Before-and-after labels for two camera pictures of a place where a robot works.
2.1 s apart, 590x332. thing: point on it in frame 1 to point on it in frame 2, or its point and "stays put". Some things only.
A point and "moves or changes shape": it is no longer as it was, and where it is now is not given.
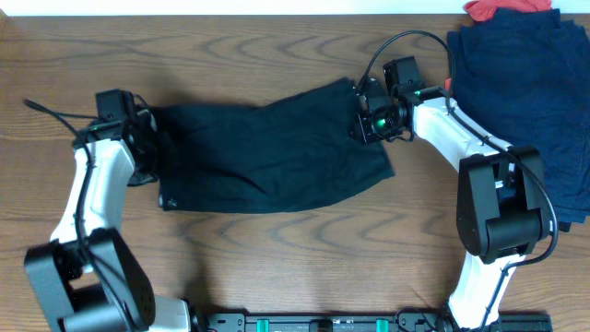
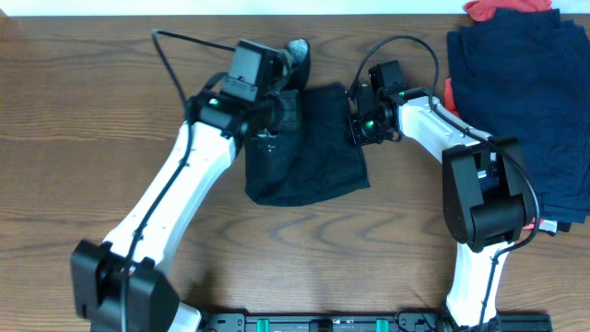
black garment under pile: (564, 226) stays put
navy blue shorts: (522, 78) stays put
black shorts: (291, 151) moves or changes shape
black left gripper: (143, 177) to (290, 97)
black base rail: (360, 322) stays put
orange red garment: (480, 10) stays put
